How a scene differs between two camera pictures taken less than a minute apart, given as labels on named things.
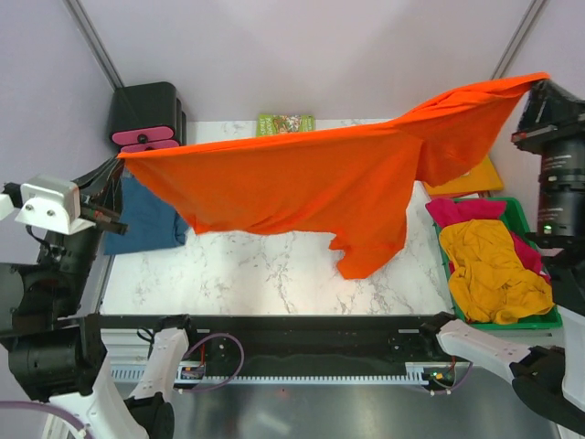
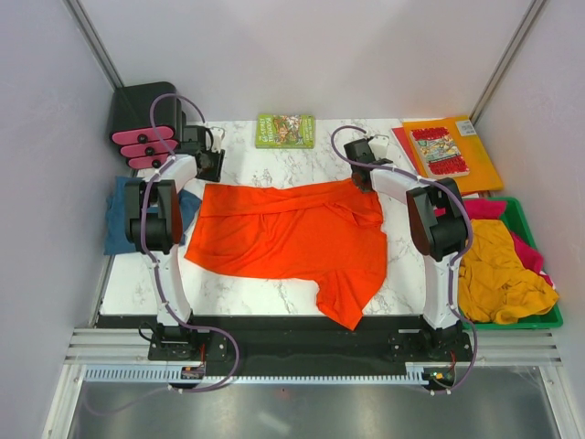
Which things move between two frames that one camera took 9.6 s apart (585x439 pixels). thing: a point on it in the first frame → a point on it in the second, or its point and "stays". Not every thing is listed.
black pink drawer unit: (147, 117) stays
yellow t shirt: (490, 281) stays
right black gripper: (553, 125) → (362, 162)
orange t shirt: (351, 185) → (331, 235)
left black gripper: (101, 193) → (215, 176)
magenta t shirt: (452, 211) stays
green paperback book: (277, 123) stays
